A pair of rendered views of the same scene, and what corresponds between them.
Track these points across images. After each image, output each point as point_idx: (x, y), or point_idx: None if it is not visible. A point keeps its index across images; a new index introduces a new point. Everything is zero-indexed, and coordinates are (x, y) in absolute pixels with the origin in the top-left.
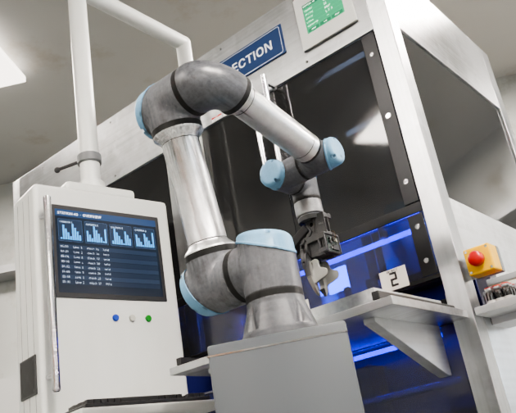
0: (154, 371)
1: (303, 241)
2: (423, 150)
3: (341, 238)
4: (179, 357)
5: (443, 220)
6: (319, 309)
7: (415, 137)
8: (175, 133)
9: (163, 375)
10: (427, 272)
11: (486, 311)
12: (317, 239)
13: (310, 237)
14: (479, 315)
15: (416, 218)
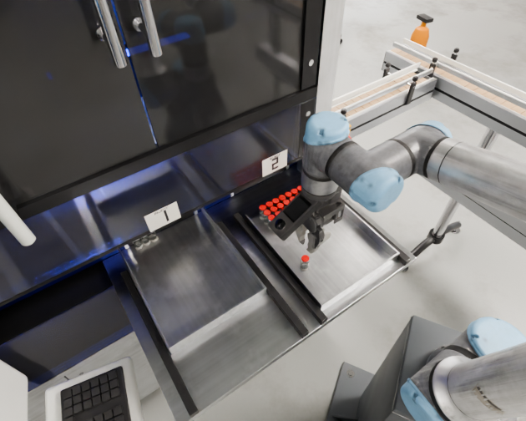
0: None
1: (318, 218)
2: (339, 25)
3: (226, 130)
4: (196, 411)
5: (329, 106)
6: (355, 284)
7: (338, 4)
8: None
9: None
10: (302, 153)
11: None
12: (336, 213)
13: (330, 213)
14: None
15: (309, 104)
